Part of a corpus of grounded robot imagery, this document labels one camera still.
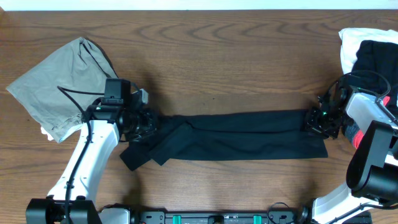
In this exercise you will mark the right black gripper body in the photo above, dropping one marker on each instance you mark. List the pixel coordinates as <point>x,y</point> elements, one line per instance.
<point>315,121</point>

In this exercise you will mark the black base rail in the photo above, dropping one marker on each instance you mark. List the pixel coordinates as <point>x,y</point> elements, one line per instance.
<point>217,218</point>

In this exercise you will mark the folded olive green garment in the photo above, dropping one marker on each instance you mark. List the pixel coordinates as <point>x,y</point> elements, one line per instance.
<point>64,84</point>

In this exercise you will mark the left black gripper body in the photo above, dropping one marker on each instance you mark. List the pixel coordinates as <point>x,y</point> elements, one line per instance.
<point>149,125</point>

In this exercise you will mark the black Sydrogen polo shirt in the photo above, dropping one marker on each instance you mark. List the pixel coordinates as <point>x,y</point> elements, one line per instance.
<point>227,137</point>

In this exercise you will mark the white garment under olive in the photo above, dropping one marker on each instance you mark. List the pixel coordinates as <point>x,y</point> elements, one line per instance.
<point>44,132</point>

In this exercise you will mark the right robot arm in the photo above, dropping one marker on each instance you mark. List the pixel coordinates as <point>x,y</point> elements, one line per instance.
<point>371,177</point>

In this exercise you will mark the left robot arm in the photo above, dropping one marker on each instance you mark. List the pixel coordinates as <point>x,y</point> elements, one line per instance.
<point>117,114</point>

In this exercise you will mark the white garment on right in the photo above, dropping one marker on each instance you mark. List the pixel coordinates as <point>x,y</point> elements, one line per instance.
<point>351,39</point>

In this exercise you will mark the black grey red garment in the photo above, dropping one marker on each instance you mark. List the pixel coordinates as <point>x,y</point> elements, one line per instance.
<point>372,87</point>

